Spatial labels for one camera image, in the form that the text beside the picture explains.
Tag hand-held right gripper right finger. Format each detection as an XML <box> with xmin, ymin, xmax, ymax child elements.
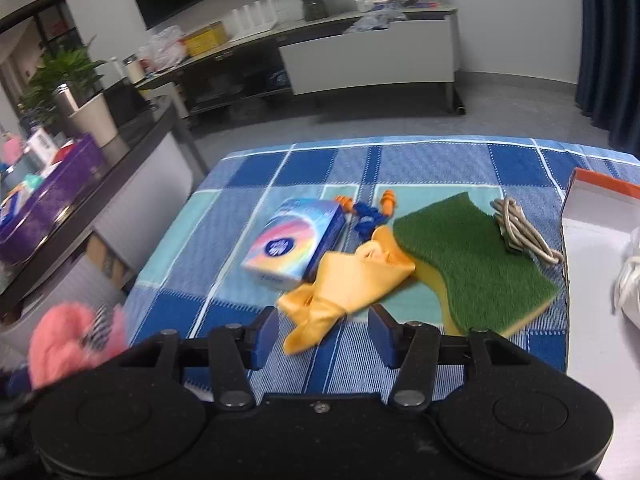
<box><xmin>367</xmin><ymin>304</ymin><xmax>532</xmax><ymax>408</ymax></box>

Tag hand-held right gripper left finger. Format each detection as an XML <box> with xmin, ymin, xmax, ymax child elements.
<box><xmin>120</xmin><ymin>306</ymin><xmax>280</xmax><ymax>409</ymax></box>

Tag orange cloth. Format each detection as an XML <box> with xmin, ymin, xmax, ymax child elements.
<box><xmin>276</xmin><ymin>225</ymin><xmax>417</xmax><ymax>356</ymax></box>

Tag rainbow tissue pack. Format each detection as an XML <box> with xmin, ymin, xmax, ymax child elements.
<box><xmin>240</xmin><ymin>196</ymin><xmax>348</xmax><ymax>292</ymax></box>

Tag green and yellow sponge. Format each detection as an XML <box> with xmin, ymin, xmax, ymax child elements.
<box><xmin>392</xmin><ymin>191</ymin><xmax>560</xmax><ymax>339</ymax></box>

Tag orange earplugs with blue cord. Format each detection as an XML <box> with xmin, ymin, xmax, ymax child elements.
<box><xmin>334</xmin><ymin>189</ymin><xmax>397</xmax><ymax>236</ymax></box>

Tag grey cable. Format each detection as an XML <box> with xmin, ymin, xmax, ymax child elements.
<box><xmin>489</xmin><ymin>196</ymin><xmax>565</xmax><ymax>266</ymax></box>

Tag pink fluffy scrunchie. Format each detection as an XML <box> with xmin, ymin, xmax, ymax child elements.
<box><xmin>27</xmin><ymin>302</ymin><xmax>129</xmax><ymax>392</ymax></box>

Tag orange and white cardboard box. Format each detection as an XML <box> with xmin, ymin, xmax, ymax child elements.
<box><xmin>560</xmin><ymin>167</ymin><xmax>640</xmax><ymax>480</ymax></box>

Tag white face mask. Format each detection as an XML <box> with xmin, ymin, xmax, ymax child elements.
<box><xmin>614</xmin><ymin>225</ymin><xmax>640</xmax><ymax>327</ymax></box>

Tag blue plaid blanket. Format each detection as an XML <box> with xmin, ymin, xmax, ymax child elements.
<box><xmin>122</xmin><ymin>135</ymin><xmax>640</xmax><ymax>396</ymax></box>

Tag dark-topped coffee table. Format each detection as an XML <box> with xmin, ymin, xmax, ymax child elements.
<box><xmin>0</xmin><ymin>95</ymin><xmax>211</xmax><ymax>361</ymax></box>

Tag purple tray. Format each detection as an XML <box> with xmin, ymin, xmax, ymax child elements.
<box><xmin>0</xmin><ymin>132</ymin><xmax>108</xmax><ymax>266</ymax></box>

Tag white and grey TV stand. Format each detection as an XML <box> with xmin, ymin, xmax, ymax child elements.
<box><xmin>135</xmin><ymin>5</ymin><xmax>468</xmax><ymax>122</ymax></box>

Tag black container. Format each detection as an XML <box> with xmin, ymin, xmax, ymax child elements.
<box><xmin>102</xmin><ymin>80</ymin><xmax>151</xmax><ymax>127</ymax></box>

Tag pile of small medicine boxes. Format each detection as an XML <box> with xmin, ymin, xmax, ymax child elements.
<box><xmin>0</xmin><ymin>127</ymin><xmax>81</xmax><ymax>226</ymax></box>

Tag white jar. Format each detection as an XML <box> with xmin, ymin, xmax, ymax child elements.
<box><xmin>122</xmin><ymin>54</ymin><xmax>146</xmax><ymax>86</ymax></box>

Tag yellow box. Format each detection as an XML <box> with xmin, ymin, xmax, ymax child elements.
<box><xmin>182</xmin><ymin>21</ymin><xmax>229</xmax><ymax>57</ymax></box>

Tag white plastic bag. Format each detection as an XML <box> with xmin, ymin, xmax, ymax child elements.
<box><xmin>139</xmin><ymin>25</ymin><xmax>188</xmax><ymax>72</ymax></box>

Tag clear plastic bag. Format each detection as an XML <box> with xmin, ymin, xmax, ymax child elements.
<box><xmin>342</xmin><ymin>10</ymin><xmax>409</xmax><ymax>35</ymax></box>

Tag steel tumbler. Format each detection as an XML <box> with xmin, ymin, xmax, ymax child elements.
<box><xmin>54</xmin><ymin>84</ymin><xmax>81</xmax><ymax>112</ymax></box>

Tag white router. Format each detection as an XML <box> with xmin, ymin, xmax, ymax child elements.
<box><xmin>227</xmin><ymin>0</ymin><xmax>281</xmax><ymax>42</ymax></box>

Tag clutter of small toiletries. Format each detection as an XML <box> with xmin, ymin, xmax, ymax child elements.
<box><xmin>352</xmin><ymin>0</ymin><xmax>444</xmax><ymax>14</ymax></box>

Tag potted plant in white pot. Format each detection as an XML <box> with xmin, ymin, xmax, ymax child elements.
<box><xmin>20</xmin><ymin>35</ymin><xmax>121</xmax><ymax>149</ymax></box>

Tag dark blue curtain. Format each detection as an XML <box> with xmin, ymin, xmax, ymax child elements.
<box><xmin>574</xmin><ymin>0</ymin><xmax>640</xmax><ymax>157</ymax></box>

